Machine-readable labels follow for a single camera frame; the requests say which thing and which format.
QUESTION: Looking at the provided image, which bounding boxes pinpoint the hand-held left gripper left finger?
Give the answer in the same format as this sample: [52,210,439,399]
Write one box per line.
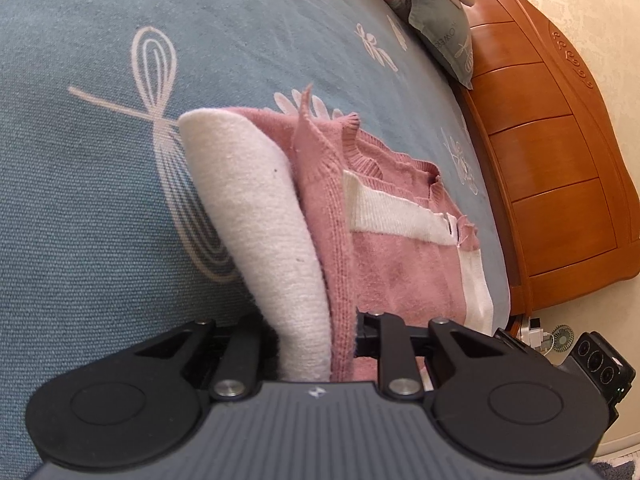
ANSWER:
[125,314,267,402]

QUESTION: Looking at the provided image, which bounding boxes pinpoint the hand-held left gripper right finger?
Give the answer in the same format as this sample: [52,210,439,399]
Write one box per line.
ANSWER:
[355,311,547,403]

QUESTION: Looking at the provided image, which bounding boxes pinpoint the pink and white knit sweater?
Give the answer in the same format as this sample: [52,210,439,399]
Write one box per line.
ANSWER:
[177,85,496,383]

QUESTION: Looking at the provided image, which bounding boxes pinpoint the small green fan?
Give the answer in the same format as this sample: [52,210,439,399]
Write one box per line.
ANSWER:
[550,324,576,352]

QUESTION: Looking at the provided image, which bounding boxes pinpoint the white charger block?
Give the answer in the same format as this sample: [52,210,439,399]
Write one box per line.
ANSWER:
[519,316,547,352]

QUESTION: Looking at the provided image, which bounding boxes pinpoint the dark floor mat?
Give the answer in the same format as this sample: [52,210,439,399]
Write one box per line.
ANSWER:
[592,452,640,480]

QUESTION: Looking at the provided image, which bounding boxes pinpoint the blue floral bed sheet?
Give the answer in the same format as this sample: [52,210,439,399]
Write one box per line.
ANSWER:
[0,0,513,480]

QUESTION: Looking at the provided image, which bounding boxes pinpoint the wooden bed headboard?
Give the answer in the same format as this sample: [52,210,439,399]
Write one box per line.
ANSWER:
[450,0,640,318]

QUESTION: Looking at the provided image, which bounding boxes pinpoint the grey-green printed pillow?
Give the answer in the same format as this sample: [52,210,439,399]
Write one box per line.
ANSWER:
[407,0,475,91]

